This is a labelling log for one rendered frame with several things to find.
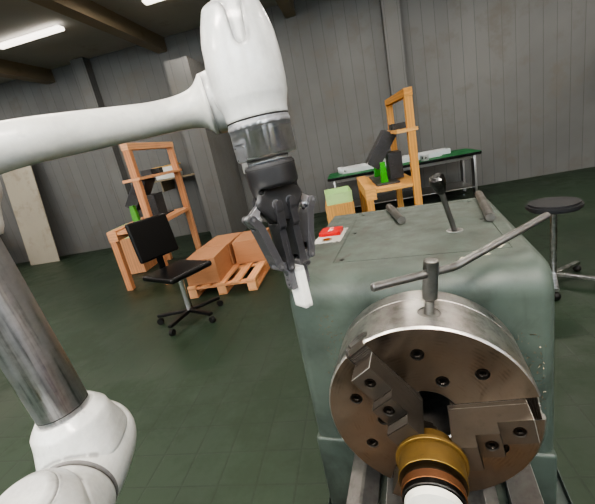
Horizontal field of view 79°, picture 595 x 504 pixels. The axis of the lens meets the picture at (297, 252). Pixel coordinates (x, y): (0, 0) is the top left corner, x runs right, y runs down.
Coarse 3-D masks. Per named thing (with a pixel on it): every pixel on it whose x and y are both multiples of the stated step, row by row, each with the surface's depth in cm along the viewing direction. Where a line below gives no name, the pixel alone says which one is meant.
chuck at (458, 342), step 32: (384, 320) 57; (416, 320) 53; (448, 320) 53; (480, 320) 55; (384, 352) 54; (416, 352) 54; (448, 352) 52; (480, 352) 50; (512, 352) 51; (352, 384) 58; (416, 384) 55; (448, 384) 53; (480, 384) 52; (512, 384) 50; (352, 416) 60; (448, 416) 60; (544, 416) 51; (352, 448) 62; (384, 448) 60; (512, 448) 54; (480, 480) 57
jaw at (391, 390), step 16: (352, 352) 57; (368, 352) 55; (368, 368) 52; (384, 368) 54; (368, 384) 53; (384, 384) 52; (400, 384) 54; (384, 400) 51; (400, 400) 51; (416, 400) 53; (384, 416) 51; (400, 416) 50; (416, 416) 50; (400, 432) 49; (416, 432) 48
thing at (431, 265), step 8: (424, 264) 52; (432, 264) 52; (432, 272) 52; (424, 280) 53; (432, 280) 52; (424, 288) 53; (432, 288) 53; (424, 296) 54; (432, 296) 53; (432, 304) 54; (424, 312) 55; (432, 312) 54
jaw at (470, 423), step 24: (456, 408) 53; (480, 408) 52; (504, 408) 50; (528, 408) 49; (456, 432) 49; (480, 432) 48; (504, 432) 49; (528, 432) 48; (480, 456) 47; (504, 456) 48
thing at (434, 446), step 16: (432, 432) 49; (400, 448) 49; (416, 448) 47; (432, 448) 46; (448, 448) 46; (400, 464) 47; (416, 464) 45; (432, 464) 44; (448, 464) 44; (464, 464) 46; (400, 480) 47; (416, 480) 43; (432, 480) 42; (448, 480) 42; (464, 480) 44; (464, 496) 42
